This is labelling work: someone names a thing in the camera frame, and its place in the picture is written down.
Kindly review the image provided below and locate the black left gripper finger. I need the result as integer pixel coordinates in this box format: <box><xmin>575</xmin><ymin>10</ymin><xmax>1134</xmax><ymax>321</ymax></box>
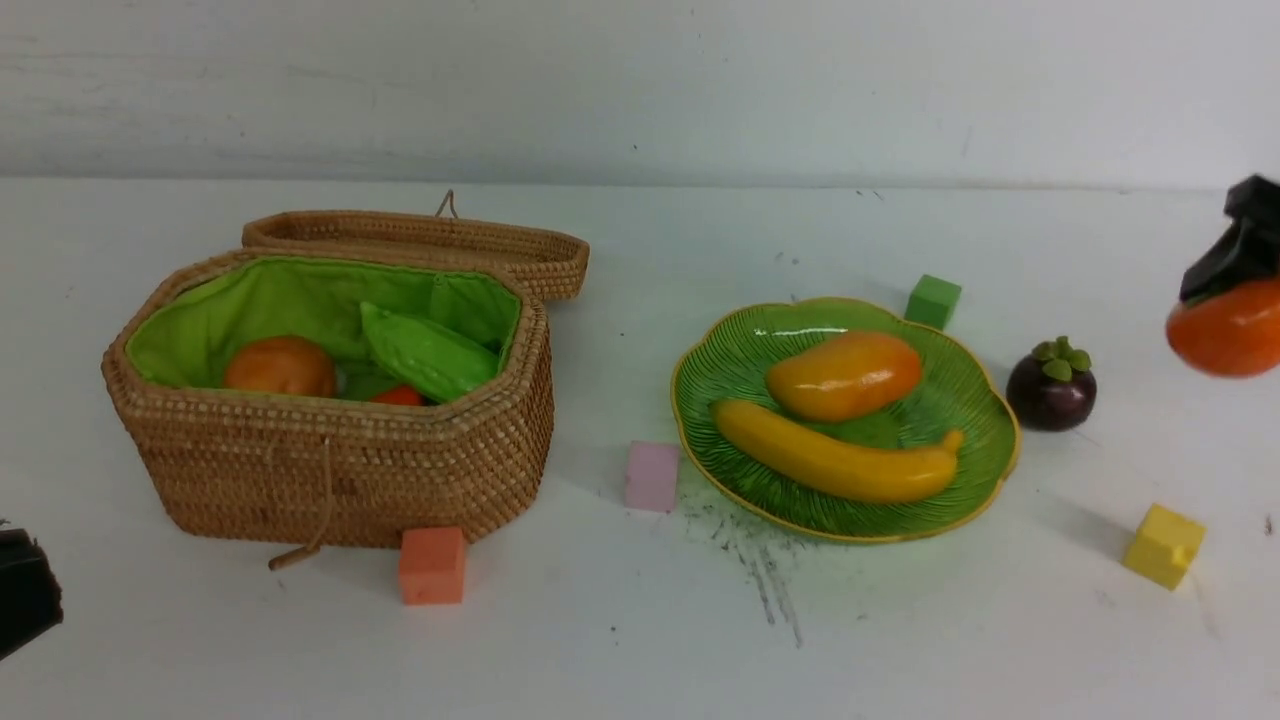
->
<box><xmin>0</xmin><ymin>528</ymin><xmax>64</xmax><ymax>659</ymax></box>

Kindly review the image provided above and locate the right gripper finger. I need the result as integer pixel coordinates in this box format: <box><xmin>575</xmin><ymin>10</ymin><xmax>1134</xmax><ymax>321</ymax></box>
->
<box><xmin>1179</xmin><ymin>176</ymin><xmax>1279</xmax><ymax>304</ymax></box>

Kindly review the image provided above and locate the orange plastic persimmon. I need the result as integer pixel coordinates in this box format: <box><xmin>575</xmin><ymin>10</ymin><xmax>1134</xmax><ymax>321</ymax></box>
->
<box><xmin>1165</xmin><ymin>278</ymin><xmax>1279</xmax><ymax>379</ymax></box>

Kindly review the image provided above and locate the purple plastic mangosteen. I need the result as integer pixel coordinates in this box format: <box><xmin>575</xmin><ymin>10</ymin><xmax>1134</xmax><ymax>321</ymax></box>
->
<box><xmin>1005</xmin><ymin>336</ymin><xmax>1098</xmax><ymax>432</ymax></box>

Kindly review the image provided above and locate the brown plastic potato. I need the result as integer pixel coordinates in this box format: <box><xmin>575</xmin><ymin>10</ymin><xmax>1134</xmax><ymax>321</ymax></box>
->
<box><xmin>221</xmin><ymin>334</ymin><xmax>338</xmax><ymax>397</ymax></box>

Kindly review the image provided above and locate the orange plastic carrot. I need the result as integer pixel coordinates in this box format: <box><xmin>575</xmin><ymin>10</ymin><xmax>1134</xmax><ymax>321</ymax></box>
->
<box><xmin>370</xmin><ymin>386</ymin><xmax>426</xmax><ymax>406</ymax></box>

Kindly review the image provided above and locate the orange yellow plastic mango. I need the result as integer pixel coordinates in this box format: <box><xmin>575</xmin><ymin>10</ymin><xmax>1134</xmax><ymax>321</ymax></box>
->
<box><xmin>765</xmin><ymin>331</ymin><xmax>924</xmax><ymax>424</ymax></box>

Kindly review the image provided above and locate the yellow plastic banana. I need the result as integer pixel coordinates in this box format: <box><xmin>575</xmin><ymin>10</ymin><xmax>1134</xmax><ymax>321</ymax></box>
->
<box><xmin>709</xmin><ymin>398</ymin><xmax>965</xmax><ymax>505</ymax></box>

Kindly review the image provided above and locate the green plastic bitter gourd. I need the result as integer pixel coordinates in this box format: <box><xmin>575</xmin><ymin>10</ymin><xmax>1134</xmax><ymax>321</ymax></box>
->
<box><xmin>358</xmin><ymin>302</ymin><xmax>500</xmax><ymax>404</ymax></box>

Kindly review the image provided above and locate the woven wicker basket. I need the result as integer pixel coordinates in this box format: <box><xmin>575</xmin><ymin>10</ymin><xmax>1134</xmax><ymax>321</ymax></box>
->
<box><xmin>102</xmin><ymin>200</ymin><xmax>590</xmax><ymax>570</ymax></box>

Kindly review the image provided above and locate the yellow foam cube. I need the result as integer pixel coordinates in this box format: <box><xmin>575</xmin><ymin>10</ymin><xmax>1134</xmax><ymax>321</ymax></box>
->
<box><xmin>1123</xmin><ymin>503</ymin><xmax>1206</xmax><ymax>591</ymax></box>

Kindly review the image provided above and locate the green glass plate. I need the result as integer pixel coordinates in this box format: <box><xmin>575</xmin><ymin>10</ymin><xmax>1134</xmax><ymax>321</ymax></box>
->
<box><xmin>669</xmin><ymin>297</ymin><xmax>1021</xmax><ymax>544</ymax></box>

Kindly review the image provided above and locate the green foam cube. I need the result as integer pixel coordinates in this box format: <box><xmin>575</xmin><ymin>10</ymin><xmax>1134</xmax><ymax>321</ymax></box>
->
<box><xmin>902</xmin><ymin>274</ymin><xmax>963</xmax><ymax>332</ymax></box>

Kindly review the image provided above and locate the orange foam cube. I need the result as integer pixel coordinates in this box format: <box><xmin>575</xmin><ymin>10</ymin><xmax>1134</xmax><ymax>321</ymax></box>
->
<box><xmin>398</xmin><ymin>527</ymin><xmax>468</xmax><ymax>605</ymax></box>

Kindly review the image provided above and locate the pink foam cube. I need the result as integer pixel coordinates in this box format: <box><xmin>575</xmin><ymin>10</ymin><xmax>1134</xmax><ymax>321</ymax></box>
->
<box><xmin>623</xmin><ymin>441</ymin><xmax>682</xmax><ymax>512</ymax></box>

